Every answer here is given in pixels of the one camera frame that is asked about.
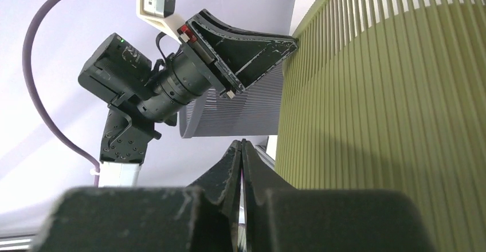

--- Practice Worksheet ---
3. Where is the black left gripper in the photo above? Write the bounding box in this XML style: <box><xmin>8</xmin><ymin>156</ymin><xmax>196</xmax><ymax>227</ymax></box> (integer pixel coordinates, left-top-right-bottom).
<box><xmin>78</xmin><ymin>9</ymin><xmax>298</xmax><ymax>123</ymax></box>

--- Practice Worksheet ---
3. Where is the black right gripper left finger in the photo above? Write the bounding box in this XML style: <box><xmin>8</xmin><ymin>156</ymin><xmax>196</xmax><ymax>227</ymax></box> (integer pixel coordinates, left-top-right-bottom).
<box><xmin>31</xmin><ymin>140</ymin><xmax>242</xmax><ymax>251</ymax></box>

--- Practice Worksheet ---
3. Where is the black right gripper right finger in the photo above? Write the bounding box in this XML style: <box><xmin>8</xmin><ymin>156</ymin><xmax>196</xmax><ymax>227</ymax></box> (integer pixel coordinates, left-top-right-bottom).
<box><xmin>241</xmin><ymin>140</ymin><xmax>436</xmax><ymax>251</ymax></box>

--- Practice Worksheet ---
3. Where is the grey mesh bin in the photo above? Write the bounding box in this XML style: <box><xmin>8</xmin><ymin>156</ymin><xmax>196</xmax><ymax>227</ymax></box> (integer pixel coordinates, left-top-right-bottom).
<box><xmin>178</xmin><ymin>64</ymin><xmax>284</xmax><ymax>139</ymax></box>

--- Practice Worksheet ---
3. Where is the olive green mesh bin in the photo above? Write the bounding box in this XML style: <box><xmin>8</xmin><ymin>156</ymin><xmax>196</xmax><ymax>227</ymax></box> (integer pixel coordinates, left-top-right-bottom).
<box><xmin>276</xmin><ymin>0</ymin><xmax>485</xmax><ymax>251</ymax></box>

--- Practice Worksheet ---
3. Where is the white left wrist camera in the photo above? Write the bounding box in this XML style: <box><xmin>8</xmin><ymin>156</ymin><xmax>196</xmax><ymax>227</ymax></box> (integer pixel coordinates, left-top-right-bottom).
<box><xmin>136</xmin><ymin>0</ymin><xmax>189</xmax><ymax>44</ymax></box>

